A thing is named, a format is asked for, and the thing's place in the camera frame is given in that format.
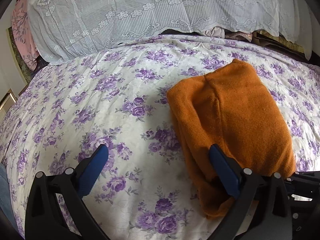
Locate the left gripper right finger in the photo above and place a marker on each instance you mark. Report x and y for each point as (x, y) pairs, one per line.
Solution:
(261, 208)

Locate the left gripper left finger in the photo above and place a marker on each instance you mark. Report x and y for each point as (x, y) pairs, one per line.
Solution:
(44, 218)

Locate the orange knit sweater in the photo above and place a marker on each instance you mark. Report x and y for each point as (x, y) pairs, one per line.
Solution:
(232, 108)

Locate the folded clothes under lace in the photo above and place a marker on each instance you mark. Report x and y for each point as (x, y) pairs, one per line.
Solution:
(281, 43)

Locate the purple floral bed sheet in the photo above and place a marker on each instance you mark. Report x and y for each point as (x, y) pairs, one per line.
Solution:
(118, 98)

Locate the pink floral fabric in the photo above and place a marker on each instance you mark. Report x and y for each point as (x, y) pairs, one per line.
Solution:
(22, 34)

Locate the white lace cover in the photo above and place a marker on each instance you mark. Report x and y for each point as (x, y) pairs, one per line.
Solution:
(65, 29)

